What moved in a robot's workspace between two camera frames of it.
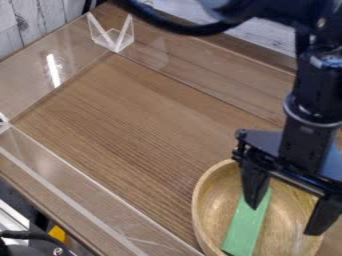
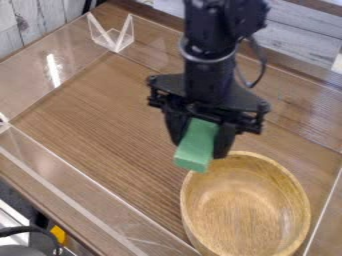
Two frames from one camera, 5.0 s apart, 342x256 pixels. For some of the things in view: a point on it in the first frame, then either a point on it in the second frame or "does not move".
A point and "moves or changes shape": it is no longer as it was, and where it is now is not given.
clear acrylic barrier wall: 60,211 does not move
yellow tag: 57,233 does not move
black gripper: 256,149 to 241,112
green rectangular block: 239,239 to 196,146
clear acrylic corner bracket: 113,39 does not move
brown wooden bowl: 215,203 moves or changes shape
